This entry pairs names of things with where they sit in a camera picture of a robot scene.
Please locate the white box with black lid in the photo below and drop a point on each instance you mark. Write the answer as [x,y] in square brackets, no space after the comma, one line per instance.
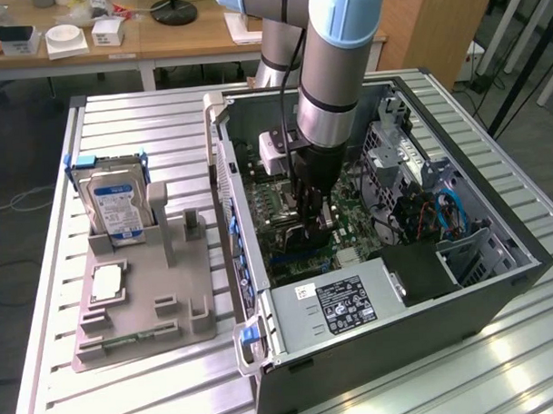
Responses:
[17,40]

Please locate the silver CPU chip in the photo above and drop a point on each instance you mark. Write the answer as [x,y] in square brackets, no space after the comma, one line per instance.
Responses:
[107,284]

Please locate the CPU socket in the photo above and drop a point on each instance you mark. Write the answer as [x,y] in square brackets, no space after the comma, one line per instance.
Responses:
[285,195]

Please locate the grey cup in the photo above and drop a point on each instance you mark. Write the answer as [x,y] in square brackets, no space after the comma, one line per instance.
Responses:
[43,1]

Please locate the white round container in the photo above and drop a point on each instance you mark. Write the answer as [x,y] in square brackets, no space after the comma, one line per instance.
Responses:
[66,41]

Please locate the silver disk bay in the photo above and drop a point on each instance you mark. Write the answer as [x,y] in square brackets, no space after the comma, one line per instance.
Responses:
[482,254]

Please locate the wooden desk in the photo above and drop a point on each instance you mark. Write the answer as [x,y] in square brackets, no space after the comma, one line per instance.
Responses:
[21,63]

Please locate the black lamp base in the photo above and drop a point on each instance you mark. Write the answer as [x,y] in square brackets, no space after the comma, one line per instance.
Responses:
[174,13]

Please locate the green RAM stick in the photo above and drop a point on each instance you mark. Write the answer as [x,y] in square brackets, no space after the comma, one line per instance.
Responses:
[126,337]

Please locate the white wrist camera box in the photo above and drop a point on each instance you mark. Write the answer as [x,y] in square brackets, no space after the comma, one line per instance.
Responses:
[274,154]

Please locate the green motherboard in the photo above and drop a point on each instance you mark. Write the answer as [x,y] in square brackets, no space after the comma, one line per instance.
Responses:
[354,231]

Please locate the silver drive cage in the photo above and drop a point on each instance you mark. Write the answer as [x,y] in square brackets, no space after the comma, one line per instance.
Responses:
[388,167]

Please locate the small white cardboard box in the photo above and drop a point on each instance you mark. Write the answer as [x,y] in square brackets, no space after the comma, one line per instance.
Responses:
[108,33]

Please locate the white paper stack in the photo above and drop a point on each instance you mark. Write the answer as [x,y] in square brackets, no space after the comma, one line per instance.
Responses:
[243,31]

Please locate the silver power supply unit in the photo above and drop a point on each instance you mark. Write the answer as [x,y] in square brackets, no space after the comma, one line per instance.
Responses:
[343,304]

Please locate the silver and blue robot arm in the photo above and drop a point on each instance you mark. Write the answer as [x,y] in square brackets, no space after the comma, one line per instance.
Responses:
[330,55]

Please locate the grey parts rack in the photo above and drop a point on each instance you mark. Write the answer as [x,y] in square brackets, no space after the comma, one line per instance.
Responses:
[139,307]

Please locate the white table frame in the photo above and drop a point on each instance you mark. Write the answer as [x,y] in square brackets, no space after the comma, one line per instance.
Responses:
[539,48]

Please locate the black open PC case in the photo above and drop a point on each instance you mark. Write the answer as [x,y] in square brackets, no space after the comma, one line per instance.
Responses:
[399,348]

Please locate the wooden cabinet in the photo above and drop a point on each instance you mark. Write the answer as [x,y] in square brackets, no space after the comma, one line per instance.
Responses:
[429,29]

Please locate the hard disk with blue rails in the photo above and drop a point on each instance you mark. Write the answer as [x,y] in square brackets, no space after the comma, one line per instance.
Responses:
[110,203]

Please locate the blue case latch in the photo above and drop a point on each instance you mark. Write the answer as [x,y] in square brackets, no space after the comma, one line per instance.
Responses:
[249,336]

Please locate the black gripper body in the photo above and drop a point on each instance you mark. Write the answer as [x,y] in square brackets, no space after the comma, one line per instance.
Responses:
[320,169]

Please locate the black slanted pole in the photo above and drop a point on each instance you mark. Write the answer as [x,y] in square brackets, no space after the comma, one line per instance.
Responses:
[521,62]

